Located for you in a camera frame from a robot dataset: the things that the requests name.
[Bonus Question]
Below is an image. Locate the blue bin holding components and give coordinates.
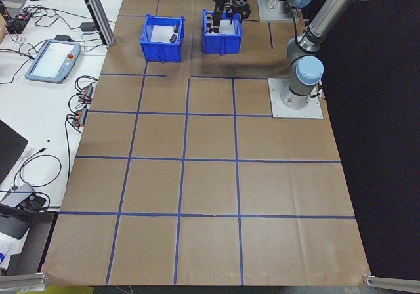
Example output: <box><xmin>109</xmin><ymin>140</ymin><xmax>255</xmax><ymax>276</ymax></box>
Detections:
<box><xmin>201</xmin><ymin>8</ymin><xmax>245</xmax><ymax>56</ymax></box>

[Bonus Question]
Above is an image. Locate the blue bin holding batteries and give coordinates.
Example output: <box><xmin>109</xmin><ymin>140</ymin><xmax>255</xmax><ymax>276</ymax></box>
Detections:
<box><xmin>140</xmin><ymin>13</ymin><xmax>185</xmax><ymax>63</ymax></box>

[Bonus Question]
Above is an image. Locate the brown cardboard box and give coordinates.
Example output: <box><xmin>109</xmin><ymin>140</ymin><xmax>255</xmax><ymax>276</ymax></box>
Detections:
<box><xmin>0</xmin><ymin>0</ymin><xmax>7</xmax><ymax>44</ymax></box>

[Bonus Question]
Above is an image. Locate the grey docking box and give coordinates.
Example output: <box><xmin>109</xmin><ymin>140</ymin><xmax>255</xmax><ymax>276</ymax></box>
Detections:
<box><xmin>0</xmin><ymin>182</ymin><xmax>36</xmax><ymax>208</ymax></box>

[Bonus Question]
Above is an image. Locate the white printed box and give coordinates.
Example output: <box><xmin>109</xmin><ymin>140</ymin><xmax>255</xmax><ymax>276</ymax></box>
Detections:
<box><xmin>0</xmin><ymin>240</ymin><xmax>14</xmax><ymax>270</ymax></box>

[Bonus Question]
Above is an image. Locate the white foam liner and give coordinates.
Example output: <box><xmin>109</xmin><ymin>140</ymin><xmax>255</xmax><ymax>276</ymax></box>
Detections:
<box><xmin>219</xmin><ymin>20</ymin><xmax>239</xmax><ymax>35</ymax></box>
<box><xmin>151</xmin><ymin>24</ymin><xmax>175</xmax><ymax>43</ymax></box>

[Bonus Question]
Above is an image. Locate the black usb hub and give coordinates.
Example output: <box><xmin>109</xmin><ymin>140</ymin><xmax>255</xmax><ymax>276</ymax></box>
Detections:
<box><xmin>72</xmin><ymin>107</ymin><xmax>90</xmax><ymax>128</ymax></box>
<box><xmin>78</xmin><ymin>83</ymin><xmax>96</xmax><ymax>103</ymax></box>

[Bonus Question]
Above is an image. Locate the grey teach pendant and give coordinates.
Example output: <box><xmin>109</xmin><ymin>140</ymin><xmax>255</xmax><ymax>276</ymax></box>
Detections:
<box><xmin>25</xmin><ymin>39</ymin><xmax>82</xmax><ymax>85</ymax></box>

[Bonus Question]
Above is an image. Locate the black electronics board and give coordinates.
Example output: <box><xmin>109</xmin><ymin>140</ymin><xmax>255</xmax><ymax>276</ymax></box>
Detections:
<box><xmin>7</xmin><ymin>9</ymin><xmax>34</xmax><ymax>35</ymax></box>

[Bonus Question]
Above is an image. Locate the white desk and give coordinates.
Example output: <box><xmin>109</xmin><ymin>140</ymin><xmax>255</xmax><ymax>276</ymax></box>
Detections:
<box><xmin>0</xmin><ymin>0</ymin><xmax>129</xmax><ymax>277</ymax></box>

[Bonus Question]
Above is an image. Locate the black laptop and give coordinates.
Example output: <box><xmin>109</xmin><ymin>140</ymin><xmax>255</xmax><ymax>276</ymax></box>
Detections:
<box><xmin>0</xmin><ymin>119</ymin><xmax>30</xmax><ymax>185</ymax></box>

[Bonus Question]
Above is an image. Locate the black flat device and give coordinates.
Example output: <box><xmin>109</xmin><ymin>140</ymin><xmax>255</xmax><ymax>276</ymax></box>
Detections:
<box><xmin>18</xmin><ymin>194</ymin><xmax>47</xmax><ymax>213</ymax></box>

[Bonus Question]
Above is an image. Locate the dark grey monitor base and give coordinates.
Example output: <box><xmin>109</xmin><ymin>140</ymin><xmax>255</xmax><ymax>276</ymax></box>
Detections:
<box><xmin>0</xmin><ymin>212</ymin><xmax>31</xmax><ymax>240</ymax></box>

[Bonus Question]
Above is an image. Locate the aluminium extrusion bar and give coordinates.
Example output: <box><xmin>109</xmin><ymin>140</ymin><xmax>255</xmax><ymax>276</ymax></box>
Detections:
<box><xmin>362</xmin><ymin>273</ymin><xmax>420</xmax><ymax>294</ymax></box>
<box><xmin>0</xmin><ymin>272</ymin><xmax>50</xmax><ymax>291</ymax></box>

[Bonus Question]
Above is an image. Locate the white square base plate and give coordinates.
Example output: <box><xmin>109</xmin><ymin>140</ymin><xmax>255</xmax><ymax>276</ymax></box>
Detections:
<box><xmin>267</xmin><ymin>77</ymin><xmax>325</xmax><ymax>120</ymax></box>
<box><xmin>257</xmin><ymin>0</ymin><xmax>298</xmax><ymax>22</ymax></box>

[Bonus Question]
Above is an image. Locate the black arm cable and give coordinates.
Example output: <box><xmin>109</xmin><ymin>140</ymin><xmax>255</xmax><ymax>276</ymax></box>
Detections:
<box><xmin>282</xmin><ymin>0</ymin><xmax>311</xmax><ymax>47</ymax></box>

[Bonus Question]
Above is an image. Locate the aluminium extrusion post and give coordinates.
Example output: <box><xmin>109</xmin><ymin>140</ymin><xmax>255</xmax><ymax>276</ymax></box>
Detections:
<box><xmin>74</xmin><ymin>0</ymin><xmax>116</xmax><ymax>48</ymax></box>

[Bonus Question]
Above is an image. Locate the black hub cable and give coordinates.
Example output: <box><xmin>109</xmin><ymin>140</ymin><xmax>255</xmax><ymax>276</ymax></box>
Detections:
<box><xmin>64</xmin><ymin>95</ymin><xmax>87</xmax><ymax>133</ymax></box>
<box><xmin>74</xmin><ymin>75</ymin><xmax>99</xmax><ymax>95</ymax></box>

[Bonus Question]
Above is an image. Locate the black frame cover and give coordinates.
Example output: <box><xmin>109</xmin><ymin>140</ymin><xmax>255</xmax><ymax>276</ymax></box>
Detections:
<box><xmin>323</xmin><ymin>0</ymin><xmax>420</xmax><ymax>280</ymax></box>

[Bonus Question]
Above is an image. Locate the black looped desk cable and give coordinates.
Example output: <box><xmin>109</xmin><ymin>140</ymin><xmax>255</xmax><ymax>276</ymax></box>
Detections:
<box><xmin>12</xmin><ymin>146</ymin><xmax>63</xmax><ymax>192</ymax></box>

